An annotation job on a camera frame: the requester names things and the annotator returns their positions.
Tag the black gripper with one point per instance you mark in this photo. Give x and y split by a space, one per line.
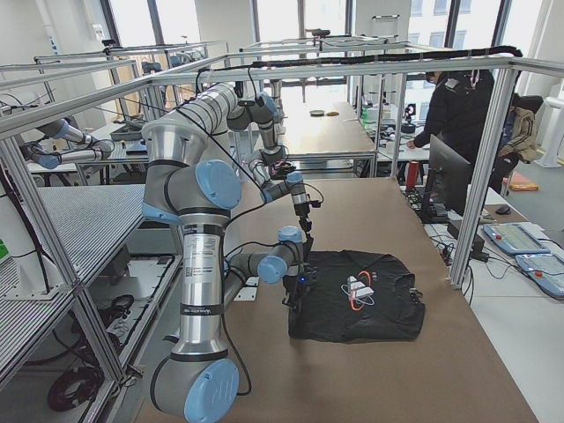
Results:
303 215
294 286

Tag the black graphic t-shirt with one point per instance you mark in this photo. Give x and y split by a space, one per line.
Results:
358 296

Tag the red thermos bottle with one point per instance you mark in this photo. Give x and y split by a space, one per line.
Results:
412 174

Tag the black computer monitor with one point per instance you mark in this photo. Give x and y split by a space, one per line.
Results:
445 190

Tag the person in black jacket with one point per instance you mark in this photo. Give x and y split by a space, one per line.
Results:
457 110

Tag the blue teach pendant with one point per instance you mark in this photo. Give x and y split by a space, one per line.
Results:
546 270
513 239

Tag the person in tan jacket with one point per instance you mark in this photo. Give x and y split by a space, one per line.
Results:
519 138

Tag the aluminium frame rail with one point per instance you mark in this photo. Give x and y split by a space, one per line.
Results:
246 128

